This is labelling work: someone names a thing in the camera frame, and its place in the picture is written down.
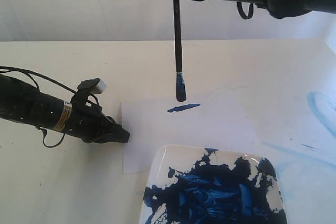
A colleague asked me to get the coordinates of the black paintbrush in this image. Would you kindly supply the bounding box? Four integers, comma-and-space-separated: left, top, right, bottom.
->
173, 0, 187, 102

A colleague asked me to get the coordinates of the white plate with blue paint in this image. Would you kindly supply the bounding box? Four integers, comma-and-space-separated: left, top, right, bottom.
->
139, 145, 287, 223

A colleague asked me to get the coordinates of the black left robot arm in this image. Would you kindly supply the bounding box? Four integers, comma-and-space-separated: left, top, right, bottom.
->
1, 75, 130, 144

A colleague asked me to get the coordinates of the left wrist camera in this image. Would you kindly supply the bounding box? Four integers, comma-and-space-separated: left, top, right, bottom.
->
77, 78, 107, 94

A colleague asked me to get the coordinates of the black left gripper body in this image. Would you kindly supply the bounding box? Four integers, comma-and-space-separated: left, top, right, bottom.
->
31, 91, 110, 143

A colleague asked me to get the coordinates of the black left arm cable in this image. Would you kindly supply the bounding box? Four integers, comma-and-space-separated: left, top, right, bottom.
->
0, 66, 106, 148

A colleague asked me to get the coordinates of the white paper sheet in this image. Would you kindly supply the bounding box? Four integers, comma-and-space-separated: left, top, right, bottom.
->
121, 89, 257, 174

